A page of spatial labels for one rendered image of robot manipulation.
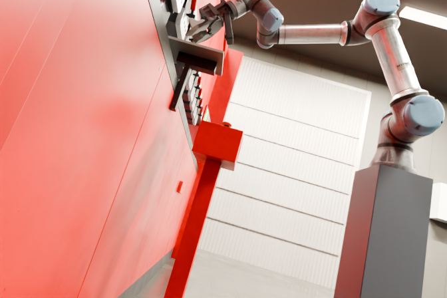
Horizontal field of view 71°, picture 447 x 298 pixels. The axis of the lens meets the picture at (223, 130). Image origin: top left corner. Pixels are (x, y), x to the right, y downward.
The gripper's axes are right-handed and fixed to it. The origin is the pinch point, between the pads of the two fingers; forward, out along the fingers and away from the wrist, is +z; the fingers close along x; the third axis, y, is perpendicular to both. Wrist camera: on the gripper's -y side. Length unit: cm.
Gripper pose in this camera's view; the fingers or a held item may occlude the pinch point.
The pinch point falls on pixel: (190, 40)
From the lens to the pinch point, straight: 121.0
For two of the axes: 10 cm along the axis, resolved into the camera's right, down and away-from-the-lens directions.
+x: -0.1, -3.0, -9.5
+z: -8.2, 5.5, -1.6
